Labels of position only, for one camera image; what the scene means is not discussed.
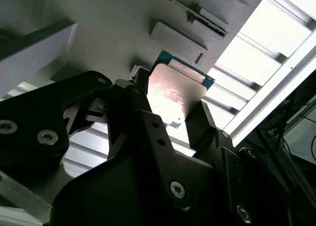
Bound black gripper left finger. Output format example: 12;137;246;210
0;67;190;206

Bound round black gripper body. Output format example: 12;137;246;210
50;146;292;226

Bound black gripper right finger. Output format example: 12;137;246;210
185;99;253;225

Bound silver CPU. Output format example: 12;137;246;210
145;49;216;128

